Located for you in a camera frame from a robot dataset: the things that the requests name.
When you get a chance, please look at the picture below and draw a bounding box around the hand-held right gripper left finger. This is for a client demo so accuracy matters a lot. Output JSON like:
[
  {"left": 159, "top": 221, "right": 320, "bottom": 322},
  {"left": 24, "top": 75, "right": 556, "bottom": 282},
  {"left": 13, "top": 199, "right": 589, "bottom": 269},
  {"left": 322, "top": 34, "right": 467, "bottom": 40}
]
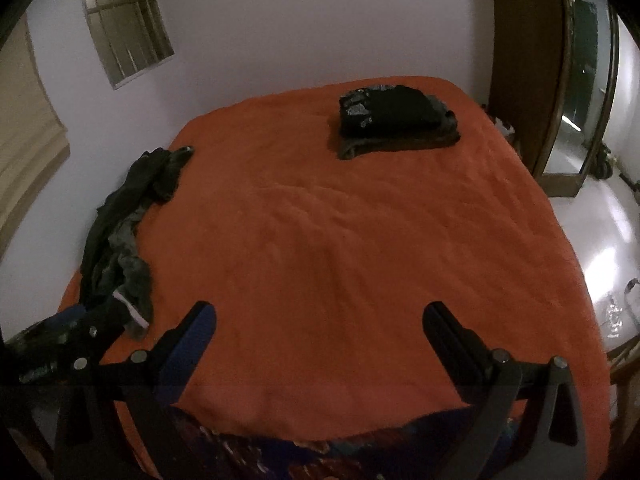
[{"left": 54, "top": 301, "right": 218, "bottom": 480}]

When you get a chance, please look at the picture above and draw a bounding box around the wooden chair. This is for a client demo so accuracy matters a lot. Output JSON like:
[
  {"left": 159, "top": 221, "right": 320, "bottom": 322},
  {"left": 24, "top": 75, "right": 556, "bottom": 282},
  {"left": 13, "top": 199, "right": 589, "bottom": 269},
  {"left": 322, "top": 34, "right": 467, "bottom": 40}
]
[{"left": 607, "top": 340, "right": 640, "bottom": 442}]

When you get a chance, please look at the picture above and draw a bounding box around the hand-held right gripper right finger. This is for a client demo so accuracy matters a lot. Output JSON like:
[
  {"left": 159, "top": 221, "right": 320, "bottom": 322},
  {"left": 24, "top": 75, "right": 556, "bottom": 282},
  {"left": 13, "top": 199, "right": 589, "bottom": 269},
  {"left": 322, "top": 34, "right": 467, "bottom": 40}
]
[{"left": 422, "top": 300, "right": 587, "bottom": 480}]

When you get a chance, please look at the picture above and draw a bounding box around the folded grey garment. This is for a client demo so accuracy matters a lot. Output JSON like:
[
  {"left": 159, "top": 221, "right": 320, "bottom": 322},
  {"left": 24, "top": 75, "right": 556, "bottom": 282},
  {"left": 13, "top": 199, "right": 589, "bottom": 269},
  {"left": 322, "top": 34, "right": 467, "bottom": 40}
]
[{"left": 336, "top": 94, "right": 461, "bottom": 161}]

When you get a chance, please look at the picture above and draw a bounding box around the orange blanket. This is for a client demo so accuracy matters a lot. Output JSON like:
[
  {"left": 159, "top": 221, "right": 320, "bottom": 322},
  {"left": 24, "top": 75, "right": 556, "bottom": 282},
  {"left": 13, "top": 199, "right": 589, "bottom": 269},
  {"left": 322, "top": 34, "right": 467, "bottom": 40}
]
[{"left": 57, "top": 76, "right": 614, "bottom": 480}]

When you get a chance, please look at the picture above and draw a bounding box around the dark bag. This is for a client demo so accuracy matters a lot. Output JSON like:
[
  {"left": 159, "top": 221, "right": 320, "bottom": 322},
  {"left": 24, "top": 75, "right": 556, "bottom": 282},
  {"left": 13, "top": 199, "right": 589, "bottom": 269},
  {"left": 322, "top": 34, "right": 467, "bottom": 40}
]
[{"left": 592, "top": 142, "right": 619, "bottom": 181}]

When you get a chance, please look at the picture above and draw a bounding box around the barred window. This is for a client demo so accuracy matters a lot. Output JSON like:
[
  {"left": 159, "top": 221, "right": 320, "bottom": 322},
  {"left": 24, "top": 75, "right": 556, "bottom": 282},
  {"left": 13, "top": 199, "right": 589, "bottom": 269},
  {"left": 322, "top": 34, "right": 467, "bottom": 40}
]
[{"left": 77, "top": 0, "right": 176, "bottom": 91}]

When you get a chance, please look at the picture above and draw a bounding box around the blue floral printed bedsheet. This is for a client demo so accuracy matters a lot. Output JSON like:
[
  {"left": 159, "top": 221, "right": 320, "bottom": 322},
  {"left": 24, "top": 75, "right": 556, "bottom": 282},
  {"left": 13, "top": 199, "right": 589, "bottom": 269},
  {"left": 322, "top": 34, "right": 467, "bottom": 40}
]
[{"left": 170, "top": 405, "right": 526, "bottom": 480}]

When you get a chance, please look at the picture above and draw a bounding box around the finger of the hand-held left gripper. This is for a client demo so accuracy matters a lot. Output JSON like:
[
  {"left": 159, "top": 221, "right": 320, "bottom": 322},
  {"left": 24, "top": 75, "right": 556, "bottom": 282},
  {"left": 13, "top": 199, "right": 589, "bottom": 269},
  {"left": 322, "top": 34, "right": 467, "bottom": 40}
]
[
  {"left": 49, "top": 304, "right": 89, "bottom": 337},
  {"left": 69, "top": 304, "right": 129, "bottom": 372}
]

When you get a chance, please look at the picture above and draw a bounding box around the clear plastic item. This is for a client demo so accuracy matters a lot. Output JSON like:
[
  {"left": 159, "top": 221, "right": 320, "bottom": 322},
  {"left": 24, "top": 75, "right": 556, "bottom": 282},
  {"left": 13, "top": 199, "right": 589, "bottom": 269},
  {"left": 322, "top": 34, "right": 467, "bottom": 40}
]
[{"left": 602, "top": 277, "right": 640, "bottom": 342}]

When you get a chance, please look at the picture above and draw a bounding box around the black patterned garment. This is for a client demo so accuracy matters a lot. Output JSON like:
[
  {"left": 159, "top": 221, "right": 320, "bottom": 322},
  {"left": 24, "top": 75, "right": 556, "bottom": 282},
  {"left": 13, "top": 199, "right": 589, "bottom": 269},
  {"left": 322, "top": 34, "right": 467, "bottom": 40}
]
[{"left": 338, "top": 85, "right": 444, "bottom": 139}]

